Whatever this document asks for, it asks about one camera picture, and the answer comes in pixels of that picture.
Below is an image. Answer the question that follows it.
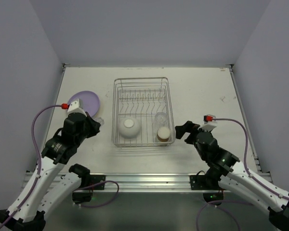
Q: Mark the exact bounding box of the small clear glass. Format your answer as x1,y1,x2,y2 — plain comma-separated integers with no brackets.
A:
94,117,105,126

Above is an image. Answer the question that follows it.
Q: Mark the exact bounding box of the purple plate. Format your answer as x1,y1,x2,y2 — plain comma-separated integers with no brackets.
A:
68,90,100,117

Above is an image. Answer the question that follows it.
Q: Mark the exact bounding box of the large clear glass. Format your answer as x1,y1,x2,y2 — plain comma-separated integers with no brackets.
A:
154,112,169,129

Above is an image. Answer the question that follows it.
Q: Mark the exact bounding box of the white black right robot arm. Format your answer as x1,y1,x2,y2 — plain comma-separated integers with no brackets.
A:
175,115,289,231

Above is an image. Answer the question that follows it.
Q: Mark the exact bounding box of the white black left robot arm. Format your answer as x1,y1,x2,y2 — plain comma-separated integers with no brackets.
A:
0,112,101,231

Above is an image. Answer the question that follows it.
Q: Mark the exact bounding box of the brown white cup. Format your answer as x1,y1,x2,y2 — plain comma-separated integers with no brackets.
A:
156,127,171,142

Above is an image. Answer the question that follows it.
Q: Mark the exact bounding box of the white bowl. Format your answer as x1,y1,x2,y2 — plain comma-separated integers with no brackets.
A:
118,117,141,139

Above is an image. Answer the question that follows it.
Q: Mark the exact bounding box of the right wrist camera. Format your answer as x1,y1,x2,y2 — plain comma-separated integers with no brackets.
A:
201,115,217,132

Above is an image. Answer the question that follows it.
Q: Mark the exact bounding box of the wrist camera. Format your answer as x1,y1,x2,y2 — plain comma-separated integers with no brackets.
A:
201,115,217,132
67,99,85,115

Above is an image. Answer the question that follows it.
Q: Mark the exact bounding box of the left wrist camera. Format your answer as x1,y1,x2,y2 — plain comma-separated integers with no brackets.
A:
67,99,85,115

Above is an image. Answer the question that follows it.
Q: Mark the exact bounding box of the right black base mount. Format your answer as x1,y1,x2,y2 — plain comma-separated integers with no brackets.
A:
189,170,233,206

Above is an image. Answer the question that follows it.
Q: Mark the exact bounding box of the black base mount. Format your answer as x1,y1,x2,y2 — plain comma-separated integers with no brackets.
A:
72,175,106,204
189,170,233,206

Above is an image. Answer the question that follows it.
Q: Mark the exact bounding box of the metal wire dish rack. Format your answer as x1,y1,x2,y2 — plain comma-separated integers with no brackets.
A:
112,77,175,147

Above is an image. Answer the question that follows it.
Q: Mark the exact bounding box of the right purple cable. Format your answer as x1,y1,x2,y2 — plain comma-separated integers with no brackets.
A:
196,115,289,231

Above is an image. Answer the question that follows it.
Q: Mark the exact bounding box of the purple cable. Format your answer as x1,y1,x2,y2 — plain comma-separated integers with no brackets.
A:
0,103,120,231
196,115,289,231

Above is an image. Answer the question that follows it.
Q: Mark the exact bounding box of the aluminium front rail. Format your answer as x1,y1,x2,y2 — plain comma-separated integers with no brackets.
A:
20,171,276,193

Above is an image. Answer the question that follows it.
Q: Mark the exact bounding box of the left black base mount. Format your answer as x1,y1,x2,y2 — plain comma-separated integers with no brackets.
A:
72,175,106,204

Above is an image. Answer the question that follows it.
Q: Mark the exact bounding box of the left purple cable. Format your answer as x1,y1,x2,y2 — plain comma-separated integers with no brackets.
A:
0,103,120,231

